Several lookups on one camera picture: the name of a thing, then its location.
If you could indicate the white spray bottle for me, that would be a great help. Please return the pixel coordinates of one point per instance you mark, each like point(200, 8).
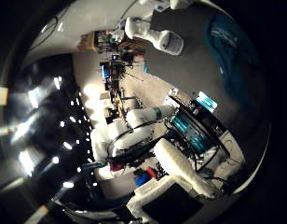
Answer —
point(168, 42)

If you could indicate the brown cardboard box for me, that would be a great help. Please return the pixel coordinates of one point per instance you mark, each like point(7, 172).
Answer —
point(86, 42)

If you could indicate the cluttered supply shelf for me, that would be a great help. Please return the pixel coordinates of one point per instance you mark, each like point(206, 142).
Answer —
point(109, 39)

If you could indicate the blue object on floor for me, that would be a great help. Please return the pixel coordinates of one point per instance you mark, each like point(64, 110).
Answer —
point(142, 179)

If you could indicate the red object on floor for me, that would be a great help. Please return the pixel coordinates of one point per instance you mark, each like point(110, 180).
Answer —
point(151, 172)

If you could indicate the small teal clamp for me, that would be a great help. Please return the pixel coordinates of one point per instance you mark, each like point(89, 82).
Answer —
point(145, 67)

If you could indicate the teal cloth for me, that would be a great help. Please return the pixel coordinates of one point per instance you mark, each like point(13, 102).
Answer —
point(230, 56)

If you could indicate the black and teal electronics rack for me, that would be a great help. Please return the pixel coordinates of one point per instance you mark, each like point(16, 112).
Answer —
point(193, 130)

